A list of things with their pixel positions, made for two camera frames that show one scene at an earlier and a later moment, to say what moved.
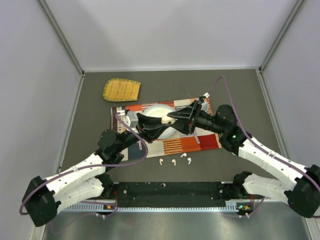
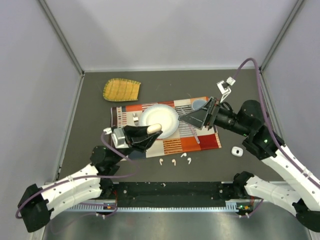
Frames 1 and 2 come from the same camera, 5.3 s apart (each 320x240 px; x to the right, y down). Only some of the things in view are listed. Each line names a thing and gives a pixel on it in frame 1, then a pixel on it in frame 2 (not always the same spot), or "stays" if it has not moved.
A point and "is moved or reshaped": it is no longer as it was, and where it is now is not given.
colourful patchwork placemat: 178,142 stays
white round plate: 159,111 stays
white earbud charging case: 166,119 is moved or reshaped
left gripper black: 149,127 -> 140,138
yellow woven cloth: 119,89 stays
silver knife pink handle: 196,138 stays
